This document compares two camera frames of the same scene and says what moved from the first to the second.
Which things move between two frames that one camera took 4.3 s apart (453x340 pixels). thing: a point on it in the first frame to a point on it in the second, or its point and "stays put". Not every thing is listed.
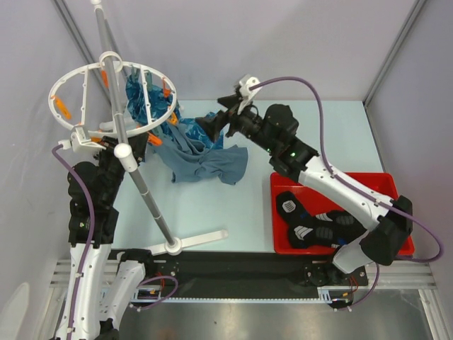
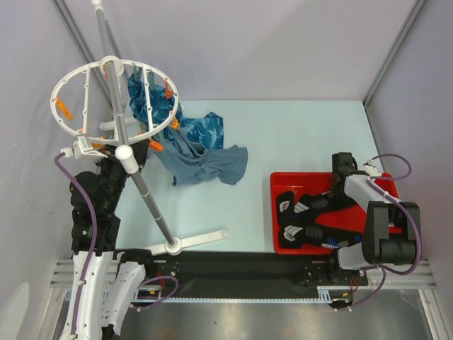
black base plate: [246, 275] stays put
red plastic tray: [385, 184] stays put
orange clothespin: [63, 108] stays put
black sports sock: [330, 224] to [304, 208]
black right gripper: [231, 115] to [335, 193]
